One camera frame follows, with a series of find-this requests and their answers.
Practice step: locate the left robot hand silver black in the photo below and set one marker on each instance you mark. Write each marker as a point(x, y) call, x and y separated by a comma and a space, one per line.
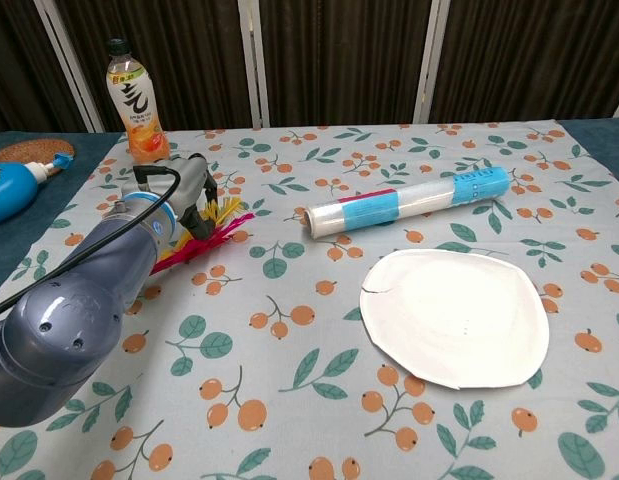
point(184, 182)

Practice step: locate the colourful feather shuttlecock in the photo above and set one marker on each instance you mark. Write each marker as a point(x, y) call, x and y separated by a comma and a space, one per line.
point(226, 227)

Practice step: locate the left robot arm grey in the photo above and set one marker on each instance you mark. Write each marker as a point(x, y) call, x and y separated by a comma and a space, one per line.
point(64, 325)

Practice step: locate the orange drink bottle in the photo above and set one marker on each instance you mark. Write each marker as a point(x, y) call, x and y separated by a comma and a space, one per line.
point(139, 110)

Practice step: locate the round woven brown coaster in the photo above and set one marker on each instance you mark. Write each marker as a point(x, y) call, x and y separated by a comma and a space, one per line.
point(29, 149)

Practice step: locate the blue detergent pump bottle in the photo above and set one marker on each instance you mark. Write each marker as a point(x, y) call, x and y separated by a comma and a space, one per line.
point(9, 187)

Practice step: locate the dark folding screen white frames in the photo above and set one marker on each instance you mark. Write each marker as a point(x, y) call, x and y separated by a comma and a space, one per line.
point(339, 55)

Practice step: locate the plastic wrap roll blue label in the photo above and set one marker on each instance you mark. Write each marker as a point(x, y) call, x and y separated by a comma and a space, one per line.
point(389, 207)

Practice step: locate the floral patterned tablecloth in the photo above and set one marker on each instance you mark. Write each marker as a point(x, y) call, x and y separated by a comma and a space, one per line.
point(299, 400)

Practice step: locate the white paper plate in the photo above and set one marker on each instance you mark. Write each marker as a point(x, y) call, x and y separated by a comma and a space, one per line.
point(454, 315)

